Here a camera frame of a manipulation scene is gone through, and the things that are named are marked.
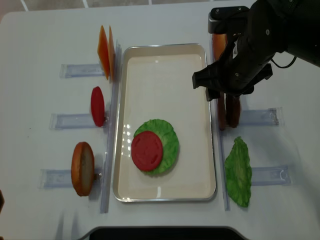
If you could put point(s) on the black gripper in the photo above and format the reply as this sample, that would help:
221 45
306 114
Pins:
263 36

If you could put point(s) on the brown meat patty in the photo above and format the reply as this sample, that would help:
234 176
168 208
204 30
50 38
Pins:
221 111

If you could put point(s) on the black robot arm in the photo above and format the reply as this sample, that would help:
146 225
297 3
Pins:
301 25

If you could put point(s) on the right dark meat patty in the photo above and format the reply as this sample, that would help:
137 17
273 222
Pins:
233 110

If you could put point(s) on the green lettuce leaf on tray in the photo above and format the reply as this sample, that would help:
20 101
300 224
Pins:
165 131

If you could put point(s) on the upright green lettuce leaf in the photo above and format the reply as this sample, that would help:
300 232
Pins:
238 173

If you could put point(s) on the red tomato slice on tray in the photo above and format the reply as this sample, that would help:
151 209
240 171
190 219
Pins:
146 151

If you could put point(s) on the right orange cheese slice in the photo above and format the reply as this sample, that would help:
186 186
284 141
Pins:
111 54

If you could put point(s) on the orange cheese slice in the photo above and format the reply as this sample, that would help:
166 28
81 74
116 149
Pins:
111 54
103 52

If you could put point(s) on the left orange cheese slice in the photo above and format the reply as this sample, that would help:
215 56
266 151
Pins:
103 52

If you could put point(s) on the upright red tomato slice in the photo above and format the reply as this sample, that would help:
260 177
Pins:
97 106

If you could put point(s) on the left bun top right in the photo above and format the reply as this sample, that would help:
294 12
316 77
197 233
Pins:
218 45

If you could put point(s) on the clear holder middle right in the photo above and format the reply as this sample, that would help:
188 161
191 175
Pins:
262 117

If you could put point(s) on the clear holder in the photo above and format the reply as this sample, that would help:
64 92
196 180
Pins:
283 175
52 179
80 70
262 117
71 121

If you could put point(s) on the white rectangular metal tray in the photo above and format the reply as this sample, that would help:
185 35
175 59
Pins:
156 83

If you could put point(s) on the clear holder lower right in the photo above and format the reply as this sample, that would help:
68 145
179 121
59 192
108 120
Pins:
283 175

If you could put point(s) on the clear holder upper left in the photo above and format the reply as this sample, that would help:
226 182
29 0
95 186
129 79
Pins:
80 70

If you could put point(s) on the black object bottom edge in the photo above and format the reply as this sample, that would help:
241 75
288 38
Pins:
164 233

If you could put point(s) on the bun slice lower left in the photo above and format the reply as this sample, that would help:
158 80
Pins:
82 169

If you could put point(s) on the clear holder middle left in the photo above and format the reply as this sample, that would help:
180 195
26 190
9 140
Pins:
71 121

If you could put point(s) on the clear holder lower left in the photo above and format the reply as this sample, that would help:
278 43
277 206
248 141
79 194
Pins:
52 179

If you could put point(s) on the brown object left edge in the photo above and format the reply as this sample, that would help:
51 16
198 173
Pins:
2 201

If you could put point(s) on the long clear rail right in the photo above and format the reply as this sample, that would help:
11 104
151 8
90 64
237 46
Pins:
221 158

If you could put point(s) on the long clear rail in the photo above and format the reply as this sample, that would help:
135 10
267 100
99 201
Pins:
221 158
112 127

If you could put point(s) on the long clear rail left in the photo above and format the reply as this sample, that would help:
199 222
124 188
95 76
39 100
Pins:
112 127

